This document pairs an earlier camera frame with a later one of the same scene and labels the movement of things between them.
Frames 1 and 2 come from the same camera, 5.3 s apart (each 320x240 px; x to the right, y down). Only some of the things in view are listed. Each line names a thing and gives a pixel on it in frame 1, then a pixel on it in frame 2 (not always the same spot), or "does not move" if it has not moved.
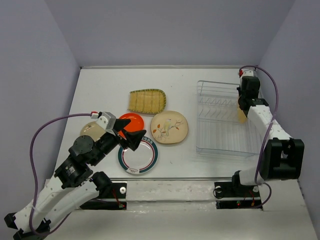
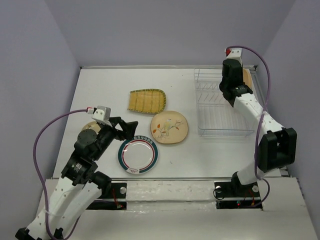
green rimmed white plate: (142, 159) does not move
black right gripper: (240, 91) -> (242, 75)
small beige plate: (93, 129) does not move
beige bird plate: (169, 127) does not move
